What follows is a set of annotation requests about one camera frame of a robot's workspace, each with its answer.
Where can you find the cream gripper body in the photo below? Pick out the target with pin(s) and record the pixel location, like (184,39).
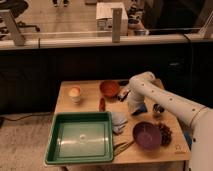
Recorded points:
(133,107)

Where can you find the orange bowl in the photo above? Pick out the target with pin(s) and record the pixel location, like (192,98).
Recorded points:
(109,88)

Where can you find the white cardboard box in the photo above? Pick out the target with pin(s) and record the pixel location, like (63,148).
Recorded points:
(104,16)

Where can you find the green plastic tray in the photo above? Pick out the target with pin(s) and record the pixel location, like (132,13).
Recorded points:
(80,138)

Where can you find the dark grape bunch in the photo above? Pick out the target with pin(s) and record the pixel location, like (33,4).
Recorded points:
(166,134)

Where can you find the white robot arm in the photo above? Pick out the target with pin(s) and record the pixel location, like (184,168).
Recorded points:
(197,116)

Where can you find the light blue cloth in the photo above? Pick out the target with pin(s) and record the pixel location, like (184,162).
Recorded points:
(119,121)

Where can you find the white cup with orange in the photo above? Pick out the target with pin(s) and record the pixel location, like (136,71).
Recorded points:
(75,94)

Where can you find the purple bowl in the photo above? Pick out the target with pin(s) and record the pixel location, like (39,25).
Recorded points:
(147,136)

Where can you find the yellow-green tongs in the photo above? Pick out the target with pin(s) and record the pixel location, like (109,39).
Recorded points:
(119,148)

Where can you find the small dark cup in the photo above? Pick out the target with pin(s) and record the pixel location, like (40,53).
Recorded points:
(158,110)

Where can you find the blue sponge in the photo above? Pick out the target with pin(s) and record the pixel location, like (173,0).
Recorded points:
(140,110)

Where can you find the blue tool beside table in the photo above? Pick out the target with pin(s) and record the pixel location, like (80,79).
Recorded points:
(188,139)

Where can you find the small red object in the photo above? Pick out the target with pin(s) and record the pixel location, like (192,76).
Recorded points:
(102,104)

